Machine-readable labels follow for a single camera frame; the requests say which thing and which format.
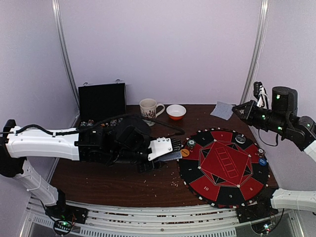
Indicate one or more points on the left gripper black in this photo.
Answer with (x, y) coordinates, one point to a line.
(145, 168)

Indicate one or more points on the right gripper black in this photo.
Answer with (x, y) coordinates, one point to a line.
(250, 111)

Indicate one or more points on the black dealer button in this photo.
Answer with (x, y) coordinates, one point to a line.
(240, 138)

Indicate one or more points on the stack of poker chips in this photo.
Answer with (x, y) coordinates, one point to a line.
(261, 152)
(191, 144)

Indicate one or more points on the deck of playing cards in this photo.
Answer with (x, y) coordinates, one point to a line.
(170, 156)

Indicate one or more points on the blue small blind button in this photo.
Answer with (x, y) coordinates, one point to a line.
(262, 161)

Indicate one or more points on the orange big blind button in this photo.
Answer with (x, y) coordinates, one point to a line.
(185, 153)

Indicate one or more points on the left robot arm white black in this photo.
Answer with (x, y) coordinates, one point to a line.
(19, 143)

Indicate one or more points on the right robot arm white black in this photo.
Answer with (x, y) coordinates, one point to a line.
(302, 132)

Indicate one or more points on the white floral ceramic mug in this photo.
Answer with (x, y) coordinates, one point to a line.
(148, 108)

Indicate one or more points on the black poker chip case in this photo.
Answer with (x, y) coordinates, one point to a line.
(99, 102)

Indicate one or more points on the orange white ceramic bowl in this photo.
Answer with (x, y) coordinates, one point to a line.
(176, 112)

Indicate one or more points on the red black poker mat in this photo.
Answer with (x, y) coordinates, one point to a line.
(222, 172)

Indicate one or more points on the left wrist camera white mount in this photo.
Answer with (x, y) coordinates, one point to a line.
(159, 147)

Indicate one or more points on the aluminium front rail base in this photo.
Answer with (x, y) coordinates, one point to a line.
(186, 221)

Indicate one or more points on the right aluminium frame post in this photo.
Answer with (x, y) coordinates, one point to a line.
(258, 47)

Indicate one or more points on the aluminium frame post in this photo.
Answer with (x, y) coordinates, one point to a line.
(258, 47)
(64, 51)

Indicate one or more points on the left aluminium frame post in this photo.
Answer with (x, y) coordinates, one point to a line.
(64, 51)

